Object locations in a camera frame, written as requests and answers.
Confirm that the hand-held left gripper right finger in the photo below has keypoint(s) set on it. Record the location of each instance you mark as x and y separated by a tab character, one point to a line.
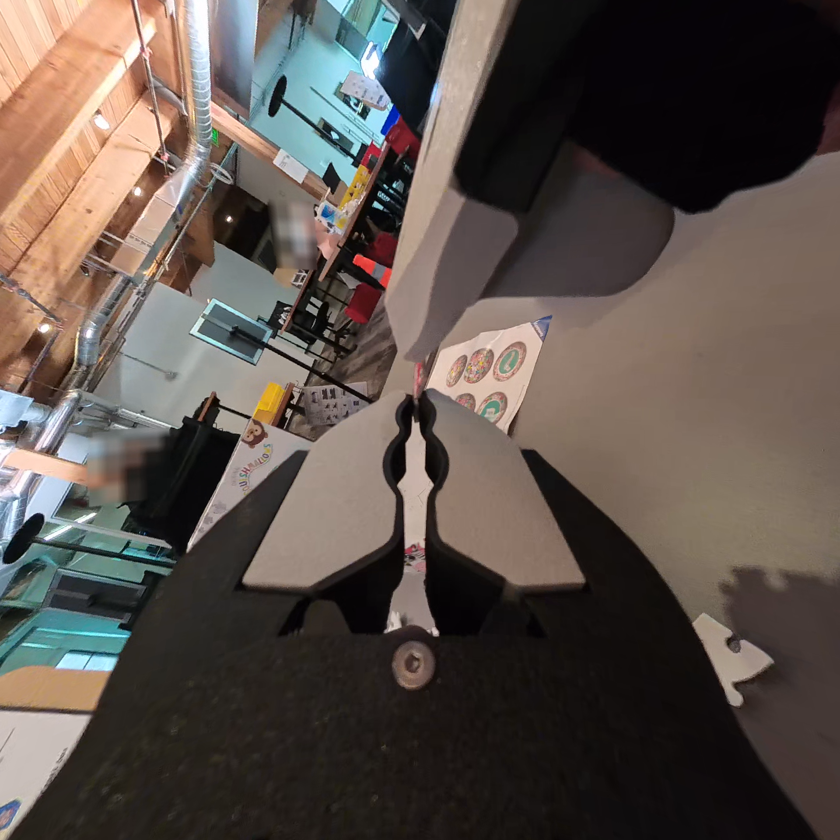
499	518

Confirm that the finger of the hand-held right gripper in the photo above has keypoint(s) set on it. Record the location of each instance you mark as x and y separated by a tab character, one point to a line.
446	229

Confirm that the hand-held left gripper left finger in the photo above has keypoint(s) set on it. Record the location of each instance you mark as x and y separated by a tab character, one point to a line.
328	518

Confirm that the puzzle instruction sheet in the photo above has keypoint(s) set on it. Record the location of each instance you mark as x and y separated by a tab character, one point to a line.
525	394

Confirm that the red chair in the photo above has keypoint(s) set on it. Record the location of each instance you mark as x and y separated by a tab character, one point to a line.
364	305

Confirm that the yellow bin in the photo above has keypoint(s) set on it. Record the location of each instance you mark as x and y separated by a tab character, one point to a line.
274	403

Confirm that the white cardboard box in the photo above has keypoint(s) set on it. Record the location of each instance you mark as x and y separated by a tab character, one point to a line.
39	741

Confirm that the silver air duct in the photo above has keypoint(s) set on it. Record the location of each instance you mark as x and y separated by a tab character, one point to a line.
193	98

